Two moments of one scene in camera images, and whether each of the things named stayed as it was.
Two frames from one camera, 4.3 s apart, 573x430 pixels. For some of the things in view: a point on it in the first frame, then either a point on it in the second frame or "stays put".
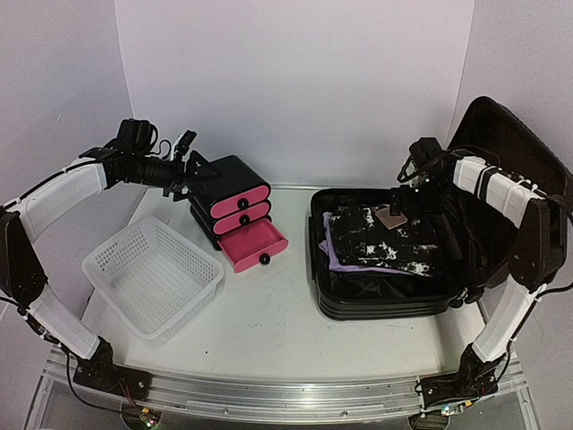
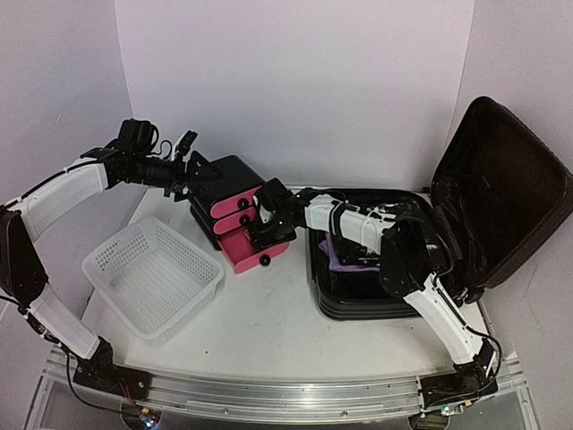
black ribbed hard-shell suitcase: (482, 239) stays put
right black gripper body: (424, 199) to (276, 234)
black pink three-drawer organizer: (233, 212) stays put
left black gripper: (191, 167) stays put
